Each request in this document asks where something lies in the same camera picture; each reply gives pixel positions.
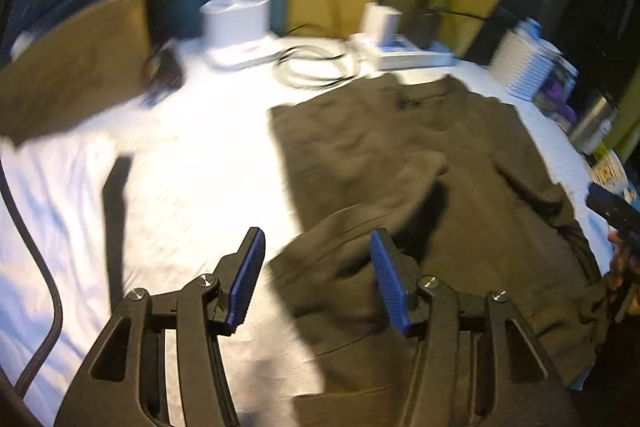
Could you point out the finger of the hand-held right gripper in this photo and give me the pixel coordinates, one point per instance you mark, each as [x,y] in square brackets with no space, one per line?
[615,209]

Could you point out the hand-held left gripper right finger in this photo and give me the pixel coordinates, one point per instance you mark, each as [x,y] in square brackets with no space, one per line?
[387,282]

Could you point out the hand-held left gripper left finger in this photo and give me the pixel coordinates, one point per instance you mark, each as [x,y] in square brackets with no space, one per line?
[245,277]

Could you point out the dark brown sweatshirt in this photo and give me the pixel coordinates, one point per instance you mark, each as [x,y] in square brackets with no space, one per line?
[400,147]

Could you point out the person's right hand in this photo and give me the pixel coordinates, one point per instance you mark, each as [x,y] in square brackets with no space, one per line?
[624,259]

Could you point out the steel thermos bottle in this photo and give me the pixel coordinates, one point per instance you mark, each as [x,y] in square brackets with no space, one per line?
[592,122]

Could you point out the purple cloth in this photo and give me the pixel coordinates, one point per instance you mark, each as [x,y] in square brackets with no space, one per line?
[555,92]

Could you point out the white patterned bedspread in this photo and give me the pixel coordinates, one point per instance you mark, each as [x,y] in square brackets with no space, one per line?
[190,157]

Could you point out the black cloth strip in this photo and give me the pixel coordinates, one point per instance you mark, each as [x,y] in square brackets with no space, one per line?
[117,217]

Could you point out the white plastic basket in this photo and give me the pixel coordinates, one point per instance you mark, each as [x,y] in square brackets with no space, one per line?
[520,62]

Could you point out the dark glass window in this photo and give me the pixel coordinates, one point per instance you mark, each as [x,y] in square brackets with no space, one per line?
[610,7]

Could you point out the white power strip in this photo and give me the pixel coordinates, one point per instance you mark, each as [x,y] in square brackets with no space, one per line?
[400,54]

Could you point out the black charger plug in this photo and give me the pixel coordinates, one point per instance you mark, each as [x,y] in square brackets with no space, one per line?
[424,29]

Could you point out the white charger plug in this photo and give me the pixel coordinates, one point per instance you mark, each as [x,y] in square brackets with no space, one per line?
[381,19]

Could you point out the brown cardboard box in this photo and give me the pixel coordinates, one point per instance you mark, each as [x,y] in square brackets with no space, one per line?
[65,67]

